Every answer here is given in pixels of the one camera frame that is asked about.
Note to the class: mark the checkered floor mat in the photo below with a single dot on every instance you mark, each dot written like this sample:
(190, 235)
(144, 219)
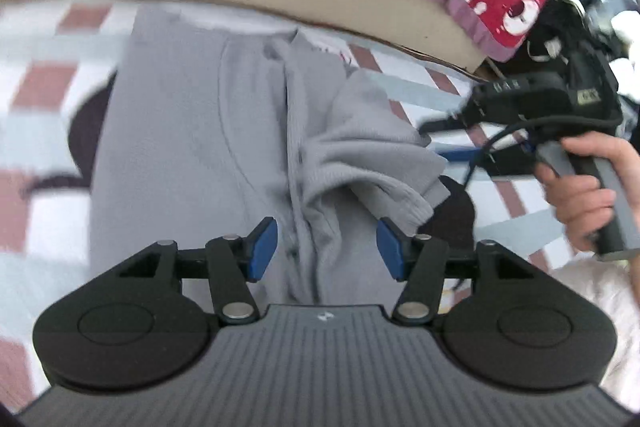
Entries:
(45, 132)

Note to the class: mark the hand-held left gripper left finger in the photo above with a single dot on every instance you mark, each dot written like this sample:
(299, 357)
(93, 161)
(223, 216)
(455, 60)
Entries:
(262, 249)

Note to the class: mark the person's fluffy white clothing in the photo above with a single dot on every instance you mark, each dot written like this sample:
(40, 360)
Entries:
(610, 307)

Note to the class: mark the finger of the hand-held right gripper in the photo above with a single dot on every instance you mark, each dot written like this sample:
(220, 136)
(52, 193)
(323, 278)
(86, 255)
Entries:
(455, 152)
(440, 123)

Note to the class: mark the person's right hand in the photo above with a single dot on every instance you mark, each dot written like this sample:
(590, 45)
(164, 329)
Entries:
(575, 207)

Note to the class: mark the grey knit garment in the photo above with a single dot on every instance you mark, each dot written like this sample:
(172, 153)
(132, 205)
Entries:
(200, 132)

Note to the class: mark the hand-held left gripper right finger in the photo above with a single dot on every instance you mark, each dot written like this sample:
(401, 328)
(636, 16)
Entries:
(390, 252)

